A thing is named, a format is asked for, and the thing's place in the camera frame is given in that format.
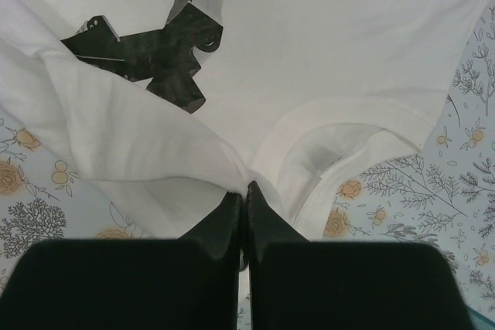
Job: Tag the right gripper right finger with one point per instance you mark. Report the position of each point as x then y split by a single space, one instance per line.
300 284

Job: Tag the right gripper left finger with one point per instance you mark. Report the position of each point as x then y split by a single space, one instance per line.
187 283

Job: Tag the white printed t shirt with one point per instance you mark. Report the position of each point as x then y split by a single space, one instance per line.
300 96

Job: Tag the floral patterned table mat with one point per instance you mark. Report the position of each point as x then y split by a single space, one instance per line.
444 191

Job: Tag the teal transparent plastic bin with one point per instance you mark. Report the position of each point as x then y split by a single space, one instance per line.
480 322

